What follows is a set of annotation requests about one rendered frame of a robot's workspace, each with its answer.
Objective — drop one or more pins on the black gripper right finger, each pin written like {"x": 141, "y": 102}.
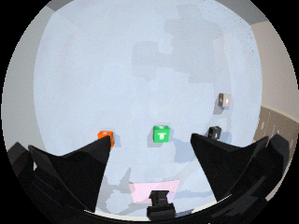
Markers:
{"x": 223, "y": 164}

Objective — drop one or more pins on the green block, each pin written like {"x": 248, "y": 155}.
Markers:
{"x": 160, "y": 133}

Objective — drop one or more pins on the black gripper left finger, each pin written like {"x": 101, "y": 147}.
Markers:
{"x": 81, "y": 172}

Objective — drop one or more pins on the small orange block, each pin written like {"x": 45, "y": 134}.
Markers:
{"x": 101, "y": 134}

